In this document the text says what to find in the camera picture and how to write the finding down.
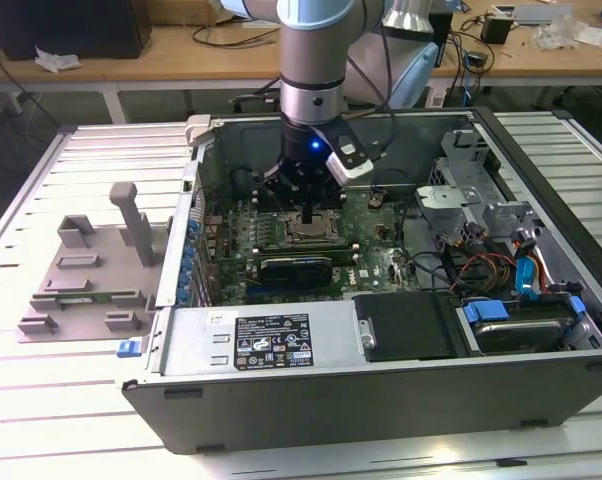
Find tall black box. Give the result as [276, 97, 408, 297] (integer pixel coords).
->
[427, 10, 455, 69]

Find small black cube device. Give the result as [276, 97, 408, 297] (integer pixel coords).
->
[480, 13, 512, 45]

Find green motherboard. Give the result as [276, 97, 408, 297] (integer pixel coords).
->
[200, 187, 422, 306]

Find clear plastic bag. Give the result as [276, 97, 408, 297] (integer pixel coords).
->
[533, 14, 582, 51]

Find grey flat box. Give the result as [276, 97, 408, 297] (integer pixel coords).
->
[491, 3, 575, 26]

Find silver metal drive cage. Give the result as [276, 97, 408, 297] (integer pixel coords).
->
[413, 127, 542, 246]

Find blue data wire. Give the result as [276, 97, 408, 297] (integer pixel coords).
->
[511, 239, 541, 302]

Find CPU socket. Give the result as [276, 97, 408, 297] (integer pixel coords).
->
[282, 208, 344, 246]

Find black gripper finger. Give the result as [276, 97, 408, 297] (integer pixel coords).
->
[263, 167, 309, 225]
[307, 177, 347, 225]

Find black drive unit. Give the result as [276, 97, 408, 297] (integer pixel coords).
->
[353, 292, 470, 362]

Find metal socket cover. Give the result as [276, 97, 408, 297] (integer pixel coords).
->
[283, 211, 343, 246]

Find green RAM stick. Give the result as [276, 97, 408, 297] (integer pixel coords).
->
[34, 292, 138, 305]

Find silver CPU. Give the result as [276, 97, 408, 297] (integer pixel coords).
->
[293, 219, 333, 239]

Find black graphics card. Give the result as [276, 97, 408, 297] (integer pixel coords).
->
[257, 254, 335, 289]

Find grey power supply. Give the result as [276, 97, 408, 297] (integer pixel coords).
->
[158, 299, 367, 376]

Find hard disk blue carrier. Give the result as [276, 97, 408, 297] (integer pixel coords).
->
[460, 294, 587, 356]

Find coloured power wire bundle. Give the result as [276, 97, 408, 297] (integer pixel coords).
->
[463, 252, 517, 294]

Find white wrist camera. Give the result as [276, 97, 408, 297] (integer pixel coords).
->
[324, 130, 373, 180]

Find crumpled white paper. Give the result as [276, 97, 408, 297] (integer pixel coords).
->
[34, 46, 81, 75]

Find black computer tower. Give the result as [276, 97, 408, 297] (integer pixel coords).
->
[0, 0, 152, 61]

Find grey case corner latch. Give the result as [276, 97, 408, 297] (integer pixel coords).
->
[186, 114, 213, 147]

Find grey parts rack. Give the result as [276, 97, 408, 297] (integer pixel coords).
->
[16, 182, 158, 344]

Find black grey PC case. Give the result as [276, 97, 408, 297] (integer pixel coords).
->
[122, 106, 602, 455]

